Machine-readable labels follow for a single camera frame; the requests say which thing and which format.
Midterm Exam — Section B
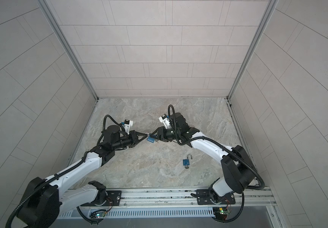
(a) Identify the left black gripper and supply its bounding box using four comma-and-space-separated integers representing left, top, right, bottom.
111, 131, 147, 151

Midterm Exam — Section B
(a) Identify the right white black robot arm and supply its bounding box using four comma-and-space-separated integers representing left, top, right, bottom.
149, 105, 265, 204

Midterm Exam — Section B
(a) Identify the left green circuit board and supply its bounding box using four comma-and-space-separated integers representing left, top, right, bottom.
90, 209, 108, 219

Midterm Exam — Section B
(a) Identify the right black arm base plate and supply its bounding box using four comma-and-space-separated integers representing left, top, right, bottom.
191, 189, 236, 205

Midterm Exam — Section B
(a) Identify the right circuit board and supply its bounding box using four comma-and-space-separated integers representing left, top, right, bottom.
212, 207, 231, 220

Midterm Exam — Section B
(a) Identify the blue padlock with key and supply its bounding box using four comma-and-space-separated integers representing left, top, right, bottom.
183, 154, 193, 169
146, 133, 155, 143

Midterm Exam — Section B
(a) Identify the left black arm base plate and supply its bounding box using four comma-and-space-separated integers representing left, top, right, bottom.
92, 191, 122, 206

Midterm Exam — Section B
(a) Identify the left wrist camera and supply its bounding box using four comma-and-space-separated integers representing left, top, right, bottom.
121, 120, 133, 134

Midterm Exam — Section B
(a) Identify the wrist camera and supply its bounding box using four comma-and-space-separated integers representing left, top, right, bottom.
159, 114, 172, 129
121, 120, 133, 134

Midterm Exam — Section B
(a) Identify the white vent grille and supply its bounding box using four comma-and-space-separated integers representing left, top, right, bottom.
58, 207, 216, 219

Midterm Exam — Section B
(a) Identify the aluminium mounting rail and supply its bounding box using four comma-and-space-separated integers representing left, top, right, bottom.
106, 187, 277, 209

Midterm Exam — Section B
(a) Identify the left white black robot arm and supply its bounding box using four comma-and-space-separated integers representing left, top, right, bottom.
5, 120, 148, 228

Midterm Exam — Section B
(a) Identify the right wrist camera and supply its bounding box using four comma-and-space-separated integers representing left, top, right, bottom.
159, 114, 172, 129

